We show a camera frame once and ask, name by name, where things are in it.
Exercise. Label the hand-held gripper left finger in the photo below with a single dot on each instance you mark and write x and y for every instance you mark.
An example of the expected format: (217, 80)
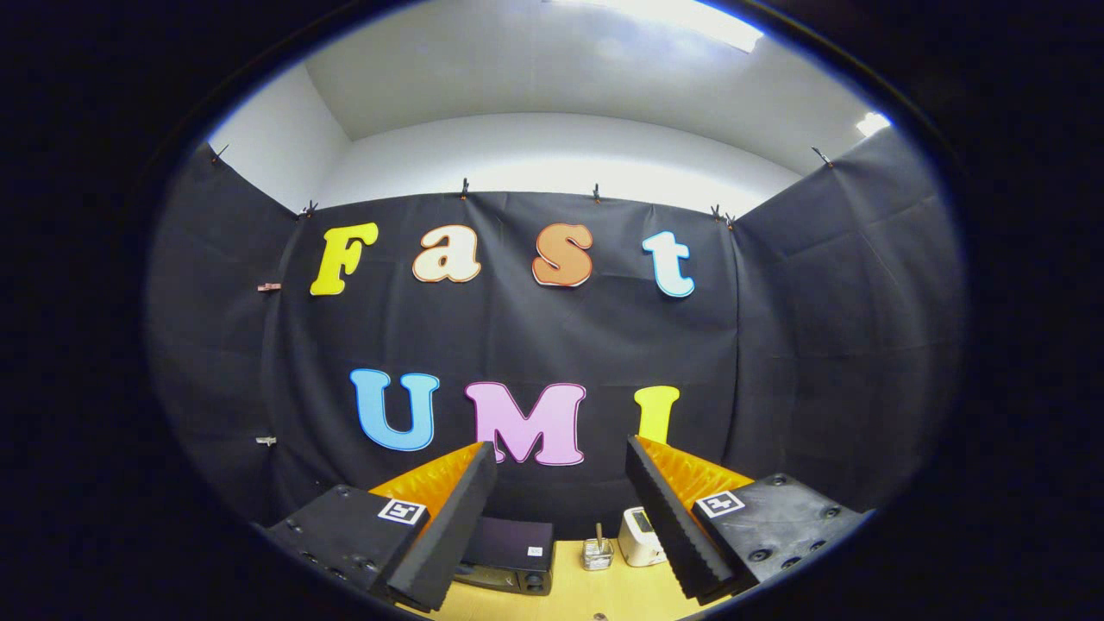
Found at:
(453, 517)

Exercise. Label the large ceiling light panel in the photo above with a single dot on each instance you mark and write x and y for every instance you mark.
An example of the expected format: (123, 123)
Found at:
(673, 17)

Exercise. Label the white bread toaster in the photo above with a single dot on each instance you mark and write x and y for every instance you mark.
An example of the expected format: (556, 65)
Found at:
(636, 548)

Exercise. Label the black toaster oven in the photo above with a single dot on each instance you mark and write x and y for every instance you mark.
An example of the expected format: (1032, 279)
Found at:
(513, 539)

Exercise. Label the small ceiling light panel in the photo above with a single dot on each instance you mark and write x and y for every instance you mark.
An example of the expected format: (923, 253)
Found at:
(873, 124)

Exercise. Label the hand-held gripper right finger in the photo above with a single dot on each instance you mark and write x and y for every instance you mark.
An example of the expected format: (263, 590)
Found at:
(673, 522)

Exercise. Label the row of black cloth clips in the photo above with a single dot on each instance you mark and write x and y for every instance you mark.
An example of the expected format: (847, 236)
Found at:
(465, 188)

